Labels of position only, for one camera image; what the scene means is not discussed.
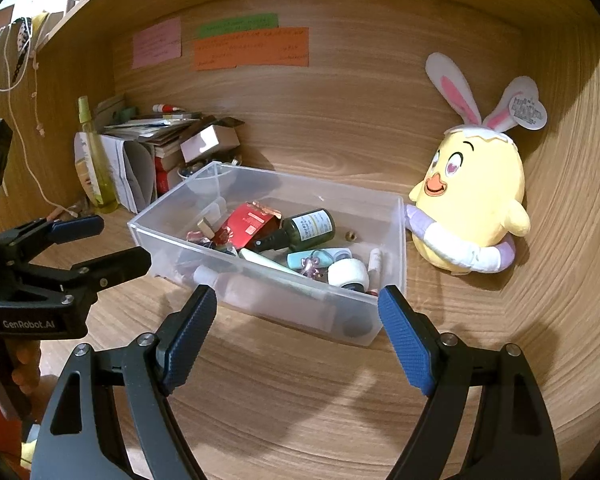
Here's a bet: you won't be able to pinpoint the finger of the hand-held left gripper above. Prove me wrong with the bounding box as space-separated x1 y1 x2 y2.
0 214 105 267
15 246 152 302

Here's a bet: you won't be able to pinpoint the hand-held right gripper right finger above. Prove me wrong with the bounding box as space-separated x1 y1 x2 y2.
377 284 562 480

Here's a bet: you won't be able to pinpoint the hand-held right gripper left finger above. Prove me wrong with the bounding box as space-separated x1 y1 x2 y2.
30 284 218 480

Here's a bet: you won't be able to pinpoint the small pink white tube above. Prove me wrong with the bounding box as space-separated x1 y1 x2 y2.
367 247 384 283

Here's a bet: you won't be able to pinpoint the white tape roll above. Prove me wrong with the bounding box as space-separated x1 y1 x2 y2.
327 259 370 291

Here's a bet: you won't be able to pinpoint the pink flower hair clip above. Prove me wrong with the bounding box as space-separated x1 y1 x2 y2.
299 256 327 280

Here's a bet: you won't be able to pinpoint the red foil packet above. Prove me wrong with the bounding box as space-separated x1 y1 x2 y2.
212 201 283 251

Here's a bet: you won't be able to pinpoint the teal bottle with white cap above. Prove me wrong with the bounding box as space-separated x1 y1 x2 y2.
286 247 353 268

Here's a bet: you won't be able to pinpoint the green bottle with black pump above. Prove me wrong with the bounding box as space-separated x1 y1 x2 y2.
252 208 336 253

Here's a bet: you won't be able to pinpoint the clear plastic bin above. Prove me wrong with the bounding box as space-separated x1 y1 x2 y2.
126 161 407 348

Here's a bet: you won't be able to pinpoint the person's left hand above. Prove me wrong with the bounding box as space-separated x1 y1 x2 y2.
11 342 42 398

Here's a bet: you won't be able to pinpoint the beige sunscreen tube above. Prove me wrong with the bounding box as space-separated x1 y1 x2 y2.
75 157 98 201

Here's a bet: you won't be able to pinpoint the yellow-green spray bottle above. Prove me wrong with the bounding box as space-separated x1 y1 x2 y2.
76 96 121 214

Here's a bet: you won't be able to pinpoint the folded white papers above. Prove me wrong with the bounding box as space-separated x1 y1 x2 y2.
74 132 156 213

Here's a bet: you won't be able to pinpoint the red box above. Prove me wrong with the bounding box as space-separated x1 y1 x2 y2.
154 155 181 198

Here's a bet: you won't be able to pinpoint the stack of books and papers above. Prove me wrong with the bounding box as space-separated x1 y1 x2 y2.
95 95 203 158

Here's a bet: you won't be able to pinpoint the bowl of glass beads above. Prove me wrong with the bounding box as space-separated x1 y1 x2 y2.
177 157 243 181

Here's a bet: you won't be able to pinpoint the small white cardboard box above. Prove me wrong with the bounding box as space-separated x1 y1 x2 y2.
180 117 246 163

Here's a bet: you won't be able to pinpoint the yellow chick plush toy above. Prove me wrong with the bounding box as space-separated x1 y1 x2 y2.
405 51 548 275

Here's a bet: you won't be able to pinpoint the pink paper note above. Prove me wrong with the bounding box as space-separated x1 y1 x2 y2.
131 16 182 70

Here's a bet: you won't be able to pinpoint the orange paper note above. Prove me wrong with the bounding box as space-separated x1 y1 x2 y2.
192 27 311 72

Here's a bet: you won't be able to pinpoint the green paper note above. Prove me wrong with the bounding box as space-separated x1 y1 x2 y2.
197 12 280 40

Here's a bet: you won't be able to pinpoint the white cable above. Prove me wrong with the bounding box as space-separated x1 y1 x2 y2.
0 20 68 218

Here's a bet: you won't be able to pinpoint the beige beaded string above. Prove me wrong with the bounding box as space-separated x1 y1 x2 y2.
30 52 47 137

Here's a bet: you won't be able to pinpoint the black white patterned lanyard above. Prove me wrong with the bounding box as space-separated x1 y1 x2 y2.
10 16 33 86

